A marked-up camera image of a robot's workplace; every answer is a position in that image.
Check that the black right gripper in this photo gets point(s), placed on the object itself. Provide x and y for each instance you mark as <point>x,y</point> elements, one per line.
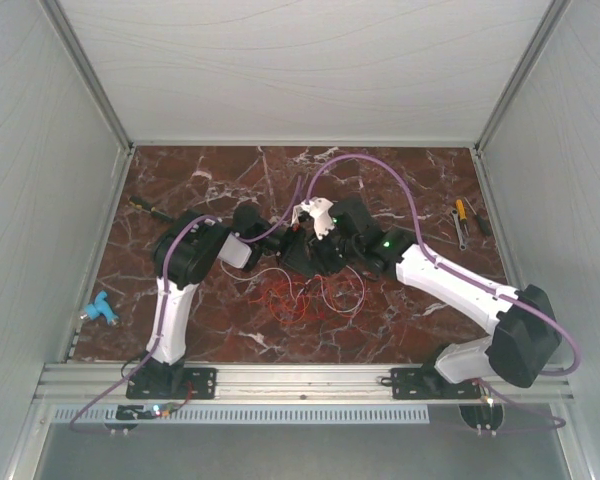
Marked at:
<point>317,254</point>

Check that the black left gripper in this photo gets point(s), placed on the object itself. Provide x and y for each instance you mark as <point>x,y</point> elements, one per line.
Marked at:
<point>294,252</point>

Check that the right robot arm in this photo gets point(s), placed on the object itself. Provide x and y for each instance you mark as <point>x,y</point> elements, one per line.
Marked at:
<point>519,338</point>

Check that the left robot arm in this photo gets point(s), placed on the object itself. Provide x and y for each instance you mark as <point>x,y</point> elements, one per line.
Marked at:
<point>185,253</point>

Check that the black screwdriver right side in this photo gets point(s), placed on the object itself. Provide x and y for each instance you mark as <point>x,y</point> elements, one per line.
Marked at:
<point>482,223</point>

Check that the black yellow screwdriver left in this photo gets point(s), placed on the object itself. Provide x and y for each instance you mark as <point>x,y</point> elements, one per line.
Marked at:
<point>144,206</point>

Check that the blue plastic fitting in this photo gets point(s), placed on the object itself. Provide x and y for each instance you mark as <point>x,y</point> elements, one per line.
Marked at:
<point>99,307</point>

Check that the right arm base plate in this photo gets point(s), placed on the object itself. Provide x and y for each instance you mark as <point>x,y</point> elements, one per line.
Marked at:
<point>425,383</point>

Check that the grey slotted cable duct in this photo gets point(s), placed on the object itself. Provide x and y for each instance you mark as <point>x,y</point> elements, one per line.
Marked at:
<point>248,414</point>

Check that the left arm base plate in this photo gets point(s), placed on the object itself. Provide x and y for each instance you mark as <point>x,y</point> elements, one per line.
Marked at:
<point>173,383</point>

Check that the aluminium front rail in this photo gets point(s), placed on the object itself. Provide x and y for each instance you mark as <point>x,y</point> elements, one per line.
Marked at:
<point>236,383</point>

